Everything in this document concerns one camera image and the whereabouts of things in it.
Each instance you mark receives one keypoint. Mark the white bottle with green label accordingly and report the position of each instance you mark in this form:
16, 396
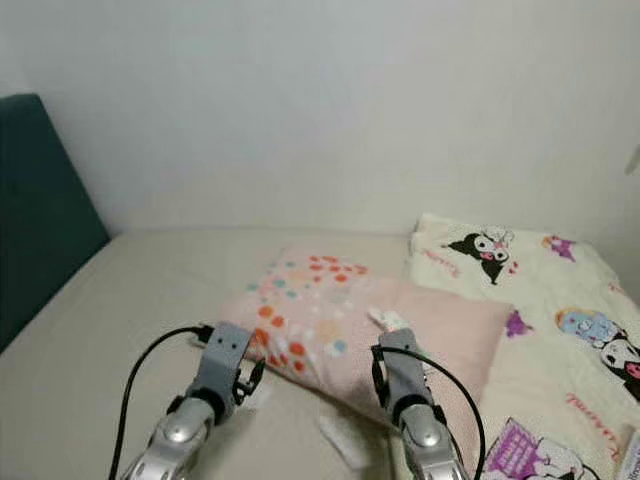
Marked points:
387, 320

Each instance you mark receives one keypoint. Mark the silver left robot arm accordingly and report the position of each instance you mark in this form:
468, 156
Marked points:
180, 440

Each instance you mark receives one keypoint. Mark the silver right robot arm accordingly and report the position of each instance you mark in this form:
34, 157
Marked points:
430, 445

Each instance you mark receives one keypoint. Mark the pink pillow with dots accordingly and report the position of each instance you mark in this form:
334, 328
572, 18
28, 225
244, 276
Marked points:
440, 340

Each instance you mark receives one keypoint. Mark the bed mattress with beige sheet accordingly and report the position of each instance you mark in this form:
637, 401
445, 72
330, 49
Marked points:
140, 300

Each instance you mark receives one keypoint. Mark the cream cartoon print blanket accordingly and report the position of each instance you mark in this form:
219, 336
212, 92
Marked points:
550, 290

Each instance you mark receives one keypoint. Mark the teal upholstered headboard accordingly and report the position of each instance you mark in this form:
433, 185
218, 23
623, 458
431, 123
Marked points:
45, 220

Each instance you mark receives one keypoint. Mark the white book with blue letters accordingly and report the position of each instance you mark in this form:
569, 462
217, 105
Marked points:
633, 455

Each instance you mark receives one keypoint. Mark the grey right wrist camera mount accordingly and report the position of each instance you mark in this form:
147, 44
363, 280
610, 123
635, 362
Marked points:
403, 368

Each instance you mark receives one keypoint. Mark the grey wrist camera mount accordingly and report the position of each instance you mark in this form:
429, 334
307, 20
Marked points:
403, 368
225, 360

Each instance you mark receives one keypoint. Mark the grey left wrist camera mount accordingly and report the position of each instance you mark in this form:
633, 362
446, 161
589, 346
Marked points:
225, 360

